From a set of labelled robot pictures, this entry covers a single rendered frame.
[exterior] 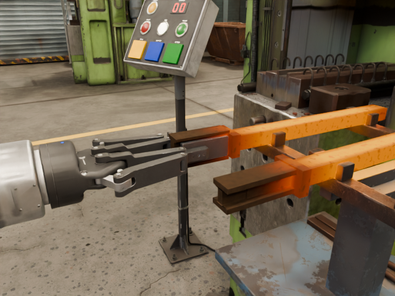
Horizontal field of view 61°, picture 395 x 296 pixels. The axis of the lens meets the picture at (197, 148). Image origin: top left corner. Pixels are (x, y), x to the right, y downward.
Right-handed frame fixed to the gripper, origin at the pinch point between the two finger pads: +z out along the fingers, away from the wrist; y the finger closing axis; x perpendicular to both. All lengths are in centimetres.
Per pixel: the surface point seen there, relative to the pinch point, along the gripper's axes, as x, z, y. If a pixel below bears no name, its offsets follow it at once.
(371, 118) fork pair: 0.1, 31.8, 2.4
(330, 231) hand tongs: -25.0, 30.6, -0.7
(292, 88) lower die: -2, 43, -29
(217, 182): 1.3, -4.5, 12.2
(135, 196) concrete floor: -98, 31, -154
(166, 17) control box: 14, 32, -91
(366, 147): 1.1, 17.9, 12.1
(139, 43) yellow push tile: 5, 22, -97
